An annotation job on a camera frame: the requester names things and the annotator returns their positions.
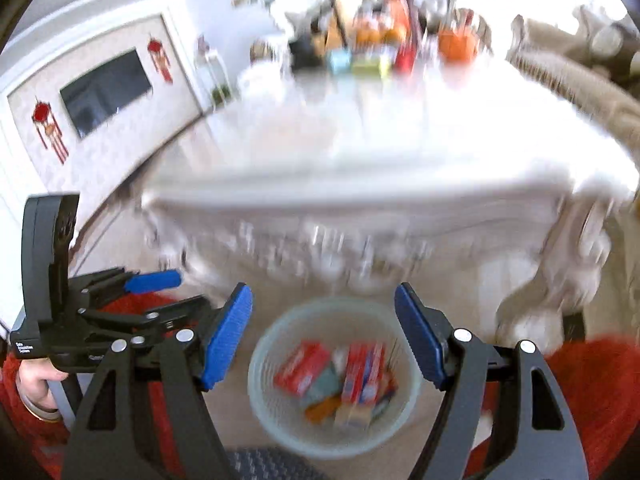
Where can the red gift box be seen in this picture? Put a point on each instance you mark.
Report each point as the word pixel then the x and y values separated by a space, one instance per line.
pixel 395 10

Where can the black television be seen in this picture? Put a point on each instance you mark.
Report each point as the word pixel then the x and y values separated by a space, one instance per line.
pixel 105 92

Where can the grey and black box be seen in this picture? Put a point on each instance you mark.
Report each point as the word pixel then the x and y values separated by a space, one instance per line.
pixel 327 380

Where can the black phone stand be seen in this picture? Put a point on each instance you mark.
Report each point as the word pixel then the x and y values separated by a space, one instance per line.
pixel 336 5

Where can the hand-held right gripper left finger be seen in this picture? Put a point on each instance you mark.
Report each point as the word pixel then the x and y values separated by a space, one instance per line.
pixel 227 340

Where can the dark-rimmed round cushion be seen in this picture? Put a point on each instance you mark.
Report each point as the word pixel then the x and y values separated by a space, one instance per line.
pixel 607 37

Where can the black speaker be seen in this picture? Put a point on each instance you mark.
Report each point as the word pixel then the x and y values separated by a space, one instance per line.
pixel 305 55

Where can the small green plant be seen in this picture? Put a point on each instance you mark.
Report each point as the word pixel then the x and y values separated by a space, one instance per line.
pixel 220 94

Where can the orange gift bag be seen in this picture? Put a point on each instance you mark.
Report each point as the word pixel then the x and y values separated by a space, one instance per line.
pixel 457 45

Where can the white carved coffee table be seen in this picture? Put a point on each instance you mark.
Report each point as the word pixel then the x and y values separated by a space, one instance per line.
pixel 350 240

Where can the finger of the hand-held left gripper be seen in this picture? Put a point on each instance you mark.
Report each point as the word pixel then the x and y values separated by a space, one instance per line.
pixel 152 280
pixel 160 317

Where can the yellow paper bag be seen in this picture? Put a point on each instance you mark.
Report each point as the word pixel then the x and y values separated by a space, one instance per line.
pixel 331 35

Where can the person's left hand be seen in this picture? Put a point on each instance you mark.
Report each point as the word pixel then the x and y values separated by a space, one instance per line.
pixel 35 382

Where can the person's red fuzzy clothing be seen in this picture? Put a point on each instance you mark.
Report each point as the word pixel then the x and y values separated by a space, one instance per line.
pixel 590 400

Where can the red and blue toothpaste box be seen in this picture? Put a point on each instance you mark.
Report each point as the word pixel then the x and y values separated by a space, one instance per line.
pixel 365 370

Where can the red knot wall ornament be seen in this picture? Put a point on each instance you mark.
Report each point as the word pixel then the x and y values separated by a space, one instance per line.
pixel 160 60
pixel 50 130

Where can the orange box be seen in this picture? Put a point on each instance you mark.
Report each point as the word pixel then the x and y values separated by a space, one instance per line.
pixel 320 407

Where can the white side table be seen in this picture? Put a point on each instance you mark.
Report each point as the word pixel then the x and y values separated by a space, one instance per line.
pixel 215 67

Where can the plain teal box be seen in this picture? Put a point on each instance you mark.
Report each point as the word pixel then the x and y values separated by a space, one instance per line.
pixel 340 61

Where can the orange fruit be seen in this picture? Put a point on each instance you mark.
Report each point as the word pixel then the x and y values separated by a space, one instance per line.
pixel 367 34
pixel 395 34

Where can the small pink vase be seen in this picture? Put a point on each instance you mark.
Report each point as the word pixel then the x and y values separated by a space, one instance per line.
pixel 203 45

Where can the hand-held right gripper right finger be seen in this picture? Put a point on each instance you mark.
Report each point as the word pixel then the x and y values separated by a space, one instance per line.
pixel 422 340

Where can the large red box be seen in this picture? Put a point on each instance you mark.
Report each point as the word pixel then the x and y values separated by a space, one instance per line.
pixel 305 367

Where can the dark red vase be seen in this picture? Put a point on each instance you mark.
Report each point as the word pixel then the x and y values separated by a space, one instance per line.
pixel 405 57

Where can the beige sofa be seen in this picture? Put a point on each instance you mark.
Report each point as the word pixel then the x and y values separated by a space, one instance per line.
pixel 560 75

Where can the pale mesh wastebasket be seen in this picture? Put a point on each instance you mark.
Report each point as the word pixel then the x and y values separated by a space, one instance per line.
pixel 270 425

